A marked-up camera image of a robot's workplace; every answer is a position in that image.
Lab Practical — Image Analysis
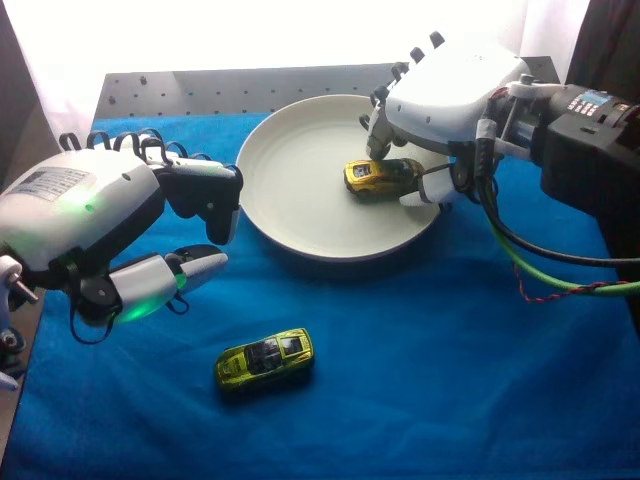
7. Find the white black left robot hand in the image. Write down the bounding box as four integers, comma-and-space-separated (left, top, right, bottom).
0, 128, 245, 346

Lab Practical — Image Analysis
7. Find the yellow toy car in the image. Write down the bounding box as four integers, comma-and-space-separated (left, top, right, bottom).
343, 157, 426, 201

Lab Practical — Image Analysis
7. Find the white round plate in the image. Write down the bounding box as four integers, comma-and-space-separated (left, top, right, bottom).
234, 93, 444, 264

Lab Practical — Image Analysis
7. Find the black cable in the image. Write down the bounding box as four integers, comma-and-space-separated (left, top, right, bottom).
474, 139, 640, 269

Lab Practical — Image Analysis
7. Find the green toy car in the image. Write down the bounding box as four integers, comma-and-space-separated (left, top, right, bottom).
215, 327, 316, 396

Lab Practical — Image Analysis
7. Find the white curtain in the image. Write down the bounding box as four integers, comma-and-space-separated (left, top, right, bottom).
4, 0, 591, 166

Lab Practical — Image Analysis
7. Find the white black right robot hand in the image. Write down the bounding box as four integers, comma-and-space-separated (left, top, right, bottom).
358, 30, 532, 210

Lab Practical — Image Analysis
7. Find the black curtain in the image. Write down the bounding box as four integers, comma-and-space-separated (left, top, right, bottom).
567, 0, 640, 104

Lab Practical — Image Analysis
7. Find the red black twisted wire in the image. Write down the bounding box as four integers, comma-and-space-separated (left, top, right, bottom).
513, 263, 632, 305

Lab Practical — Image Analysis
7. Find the blue cloth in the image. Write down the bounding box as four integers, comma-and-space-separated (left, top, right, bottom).
0, 112, 640, 480

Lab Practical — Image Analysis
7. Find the green cable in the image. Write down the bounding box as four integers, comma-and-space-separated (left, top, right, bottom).
487, 199, 640, 297

